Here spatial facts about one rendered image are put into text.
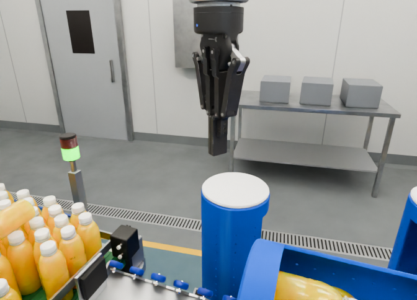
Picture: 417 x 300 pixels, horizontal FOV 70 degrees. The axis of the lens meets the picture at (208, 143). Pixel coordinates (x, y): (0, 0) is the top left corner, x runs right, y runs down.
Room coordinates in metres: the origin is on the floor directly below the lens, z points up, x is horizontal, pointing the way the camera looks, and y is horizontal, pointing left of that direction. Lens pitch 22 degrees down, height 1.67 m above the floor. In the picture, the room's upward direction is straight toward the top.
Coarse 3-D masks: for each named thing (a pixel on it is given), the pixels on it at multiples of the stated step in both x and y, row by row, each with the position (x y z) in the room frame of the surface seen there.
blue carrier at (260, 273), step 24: (264, 240) 0.54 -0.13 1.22; (264, 264) 0.45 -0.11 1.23; (288, 264) 0.58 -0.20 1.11; (312, 264) 0.56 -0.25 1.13; (336, 264) 0.53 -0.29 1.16; (360, 264) 0.48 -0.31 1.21; (240, 288) 0.41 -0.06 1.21; (264, 288) 0.41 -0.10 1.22; (360, 288) 0.52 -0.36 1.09; (384, 288) 0.51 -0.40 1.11; (408, 288) 0.49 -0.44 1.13
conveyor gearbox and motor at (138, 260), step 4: (140, 236) 0.99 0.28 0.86; (140, 240) 0.98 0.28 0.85; (140, 244) 0.98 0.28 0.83; (140, 248) 0.97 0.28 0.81; (136, 252) 0.95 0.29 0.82; (140, 252) 0.97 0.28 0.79; (136, 256) 0.94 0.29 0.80; (140, 256) 0.97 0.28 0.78; (132, 260) 0.92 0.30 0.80; (136, 260) 0.94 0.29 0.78; (140, 260) 0.97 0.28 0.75; (144, 260) 1.03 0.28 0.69; (136, 264) 0.94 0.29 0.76; (140, 264) 0.96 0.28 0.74; (144, 264) 1.03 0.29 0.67; (144, 268) 1.03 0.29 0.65; (140, 276) 0.95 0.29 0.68
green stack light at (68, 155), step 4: (76, 148) 1.10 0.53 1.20; (64, 152) 1.08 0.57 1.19; (68, 152) 1.08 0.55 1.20; (72, 152) 1.08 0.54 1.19; (76, 152) 1.09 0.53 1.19; (64, 156) 1.08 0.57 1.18; (68, 156) 1.07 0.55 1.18; (72, 156) 1.08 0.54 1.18; (76, 156) 1.09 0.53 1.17; (68, 160) 1.07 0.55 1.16; (72, 160) 1.08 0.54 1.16
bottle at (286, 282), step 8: (280, 272) 0.48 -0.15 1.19; (280, 280) 0.45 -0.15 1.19; (288, 280) 0.45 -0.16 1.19; (296, 280) 0.45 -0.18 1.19; (304, 280) 0.45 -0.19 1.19; (312, 280) 0.45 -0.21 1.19; (280, 288) 0.44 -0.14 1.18; (288, 288) 0.44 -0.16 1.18; (296, 288) 0.44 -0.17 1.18; (304, 288) 0.44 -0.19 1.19; (312, 288) 0.43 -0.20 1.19; (320, 288) 0.43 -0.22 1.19; (328, 288) 0.43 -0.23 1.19; (280, 296) 0.43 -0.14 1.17; (288, 296) 0.43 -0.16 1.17; (296, 296) 0.43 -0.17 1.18; (304, 296) 0.42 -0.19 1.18; (312, 296) 0.42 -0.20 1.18; (320, 296) 0.42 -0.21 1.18; (328, 296) 0.42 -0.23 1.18; (336, 296) 0.42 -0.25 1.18; (344, 296) 0.43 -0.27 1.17
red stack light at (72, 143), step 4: (76, 136) 1.12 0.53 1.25; (60, 140) 1.08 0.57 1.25; (64, 140) 1.07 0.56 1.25; (68, 140) 1.08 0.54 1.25; (72, 140) 1.09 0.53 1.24; (76, 140) 1.11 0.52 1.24; (60, 144) 1.08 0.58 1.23; (64, 144) 1.07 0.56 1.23; (68, 144) 1.08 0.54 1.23; (72, 144) 1.08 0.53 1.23; (76, 144) 1.10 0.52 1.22; (64, 148) 1.07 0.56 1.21; (68, 148) 1.08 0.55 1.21; (72, 148) 1.08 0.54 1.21
